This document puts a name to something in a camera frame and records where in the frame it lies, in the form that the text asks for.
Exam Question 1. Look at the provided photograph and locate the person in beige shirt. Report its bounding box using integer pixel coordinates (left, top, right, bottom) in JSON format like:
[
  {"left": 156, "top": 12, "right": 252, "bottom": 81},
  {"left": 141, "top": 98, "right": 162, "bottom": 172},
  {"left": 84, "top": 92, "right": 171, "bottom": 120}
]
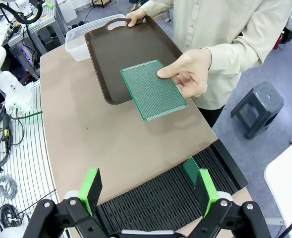
[{"left": 135, "top": 0, "right": 292, "bottom": 128}]

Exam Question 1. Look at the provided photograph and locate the green perforated PCB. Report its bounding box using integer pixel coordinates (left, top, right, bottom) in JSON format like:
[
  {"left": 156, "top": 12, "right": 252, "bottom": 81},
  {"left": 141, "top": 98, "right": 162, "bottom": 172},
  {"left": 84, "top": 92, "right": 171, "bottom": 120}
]
[
  {"left": 119, "top": 59, "right": 189, "bottom": 123},
  {"left": 182, "top": 157, "right": 201, "bottom": 185}
]

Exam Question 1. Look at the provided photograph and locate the grey coiled cable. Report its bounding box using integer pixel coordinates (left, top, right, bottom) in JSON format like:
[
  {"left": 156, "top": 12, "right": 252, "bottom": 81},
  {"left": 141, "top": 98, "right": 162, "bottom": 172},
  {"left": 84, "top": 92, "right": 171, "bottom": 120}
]
[{"left": 0, "top": 174, "right": 18, "bottom": 199}]

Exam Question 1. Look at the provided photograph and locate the person's left hand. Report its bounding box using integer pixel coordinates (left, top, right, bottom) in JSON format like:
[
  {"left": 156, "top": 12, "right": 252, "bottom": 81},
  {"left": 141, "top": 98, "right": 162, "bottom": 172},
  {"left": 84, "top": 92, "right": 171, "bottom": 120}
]
[{"left": 157, "top": 47, "right": 212, "bottom": 98}]

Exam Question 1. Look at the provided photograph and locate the dark grey plastic stool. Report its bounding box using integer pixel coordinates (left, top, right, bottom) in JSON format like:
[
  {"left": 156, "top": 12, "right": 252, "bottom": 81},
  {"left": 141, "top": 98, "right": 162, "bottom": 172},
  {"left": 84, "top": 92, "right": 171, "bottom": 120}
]
[{"left": 230, "top": 81, "right": 285, "bottom": 140}]

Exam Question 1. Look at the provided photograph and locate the black corrugated cable hose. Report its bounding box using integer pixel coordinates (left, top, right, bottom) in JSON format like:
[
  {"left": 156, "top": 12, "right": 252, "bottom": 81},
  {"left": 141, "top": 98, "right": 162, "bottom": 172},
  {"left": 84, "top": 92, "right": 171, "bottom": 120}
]
[{"left": 0, "top": 0, "right": 43, "bottom": 25}]

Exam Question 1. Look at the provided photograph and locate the white slatted panel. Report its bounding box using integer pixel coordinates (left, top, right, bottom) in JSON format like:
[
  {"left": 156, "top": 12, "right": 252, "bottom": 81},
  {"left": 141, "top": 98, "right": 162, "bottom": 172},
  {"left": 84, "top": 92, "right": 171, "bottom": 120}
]
[{"left": 0, "top": 80, "right": 61, "bottom": 238}]

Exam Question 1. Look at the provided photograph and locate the green right gripper right finger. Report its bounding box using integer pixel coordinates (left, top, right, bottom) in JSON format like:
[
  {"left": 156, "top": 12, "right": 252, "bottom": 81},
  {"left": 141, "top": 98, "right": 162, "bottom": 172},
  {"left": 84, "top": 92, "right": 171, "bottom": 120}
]
[{"left": 187, "top": 168, "right": 272, "bottom": 238}]

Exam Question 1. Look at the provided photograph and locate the clear plastic box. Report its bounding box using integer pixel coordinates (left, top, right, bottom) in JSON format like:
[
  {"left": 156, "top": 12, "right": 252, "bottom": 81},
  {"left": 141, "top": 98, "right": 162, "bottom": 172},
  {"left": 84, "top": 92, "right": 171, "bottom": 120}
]
[{"left": 65, "top": 13, "right": 127, "bottom": 63}]

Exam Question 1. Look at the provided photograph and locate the aluminium profile frame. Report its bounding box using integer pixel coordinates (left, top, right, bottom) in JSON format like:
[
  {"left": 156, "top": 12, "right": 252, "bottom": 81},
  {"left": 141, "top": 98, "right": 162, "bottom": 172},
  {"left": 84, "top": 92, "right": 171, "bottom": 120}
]
[{"left": 8, "top": 0, "right": 68, "bottom": 78}]

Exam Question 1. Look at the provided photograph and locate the dark brown serving tray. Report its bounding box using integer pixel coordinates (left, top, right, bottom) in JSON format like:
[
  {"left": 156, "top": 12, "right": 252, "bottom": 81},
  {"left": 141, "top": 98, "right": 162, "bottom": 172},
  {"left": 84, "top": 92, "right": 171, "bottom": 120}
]
[{"left": 84, "top": 15, "right": 186, "bottom": 106}]

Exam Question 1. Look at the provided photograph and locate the black cable bundle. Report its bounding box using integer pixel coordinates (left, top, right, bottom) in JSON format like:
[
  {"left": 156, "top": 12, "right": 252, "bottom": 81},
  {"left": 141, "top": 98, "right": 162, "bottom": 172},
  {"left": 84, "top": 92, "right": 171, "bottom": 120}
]
[{"left": 0, "top": 103, "right": 25, "bottom": 175}]

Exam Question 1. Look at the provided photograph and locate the person's right hand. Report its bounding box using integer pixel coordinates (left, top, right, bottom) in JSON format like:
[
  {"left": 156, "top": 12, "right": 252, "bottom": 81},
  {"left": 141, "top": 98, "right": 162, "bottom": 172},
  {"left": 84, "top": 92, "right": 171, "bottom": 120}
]
[{"left": 125, "top": 7, "right": 148, "bottom": 27}]

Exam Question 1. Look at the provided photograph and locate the person's left forearm beige sleeve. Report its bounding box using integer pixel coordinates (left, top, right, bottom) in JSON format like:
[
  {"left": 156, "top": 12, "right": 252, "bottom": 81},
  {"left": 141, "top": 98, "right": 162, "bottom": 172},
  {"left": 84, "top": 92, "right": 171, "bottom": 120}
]
[{"left": 204, "top": 23, "right": 292, "bottom": 76}]

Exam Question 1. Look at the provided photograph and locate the black slotted PCB rack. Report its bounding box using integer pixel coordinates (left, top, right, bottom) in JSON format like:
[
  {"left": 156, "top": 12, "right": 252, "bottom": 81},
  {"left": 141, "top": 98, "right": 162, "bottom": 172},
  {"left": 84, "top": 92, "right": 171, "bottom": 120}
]
[{"left": 93, "top": 138, "right": 249, "bottom": 236}]

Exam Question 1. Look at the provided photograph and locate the green right gripper left finger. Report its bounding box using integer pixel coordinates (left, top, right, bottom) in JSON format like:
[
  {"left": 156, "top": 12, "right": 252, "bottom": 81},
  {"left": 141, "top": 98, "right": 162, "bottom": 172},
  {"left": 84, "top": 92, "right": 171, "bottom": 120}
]
[{"left": 23, "top": 168, "right": 109, "bottom": 238}]

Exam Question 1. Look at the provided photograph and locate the red and black bag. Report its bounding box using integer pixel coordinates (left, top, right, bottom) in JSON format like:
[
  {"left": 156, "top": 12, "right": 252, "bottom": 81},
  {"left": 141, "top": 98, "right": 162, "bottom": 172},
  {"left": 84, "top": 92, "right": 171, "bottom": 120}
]
[{"left": 274, "top": 26, "right": 292, "bottom": 51}]

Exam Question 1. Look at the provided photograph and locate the person's right forearm beige sleeve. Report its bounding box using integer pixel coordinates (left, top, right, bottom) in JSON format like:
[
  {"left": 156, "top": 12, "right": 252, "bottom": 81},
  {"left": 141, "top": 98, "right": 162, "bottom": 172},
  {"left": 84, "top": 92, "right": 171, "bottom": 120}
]
[{"left": 139, "top": 0, "right": 176, "bottom": 17}]

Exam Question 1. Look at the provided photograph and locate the white side table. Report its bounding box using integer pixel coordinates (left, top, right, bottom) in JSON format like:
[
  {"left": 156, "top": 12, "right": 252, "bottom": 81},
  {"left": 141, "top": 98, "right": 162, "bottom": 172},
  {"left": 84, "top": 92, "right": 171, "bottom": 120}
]
[{"left": 264, "top": 146, "right": 292, "bottom": 238}]

